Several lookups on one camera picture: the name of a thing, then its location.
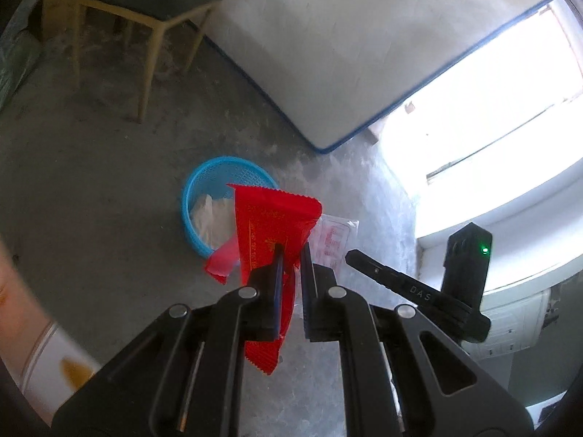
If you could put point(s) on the blue mesh trash basket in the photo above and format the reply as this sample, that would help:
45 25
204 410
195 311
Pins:
208 192

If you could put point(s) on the pink bubble wrap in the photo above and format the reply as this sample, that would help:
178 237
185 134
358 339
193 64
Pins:
330 240

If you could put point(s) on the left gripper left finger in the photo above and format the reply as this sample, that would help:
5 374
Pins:
181 376

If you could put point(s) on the white tissue paper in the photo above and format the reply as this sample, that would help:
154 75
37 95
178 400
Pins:
213 220

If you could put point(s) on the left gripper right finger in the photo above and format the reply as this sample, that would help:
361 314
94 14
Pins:
401 375

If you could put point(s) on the red foil wrapper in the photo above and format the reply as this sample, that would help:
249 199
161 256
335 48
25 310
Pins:
264 219

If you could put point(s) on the right wooden chair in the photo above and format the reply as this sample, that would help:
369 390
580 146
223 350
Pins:
157 15

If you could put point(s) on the patterned tablecloth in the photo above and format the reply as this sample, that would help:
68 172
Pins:
43 361

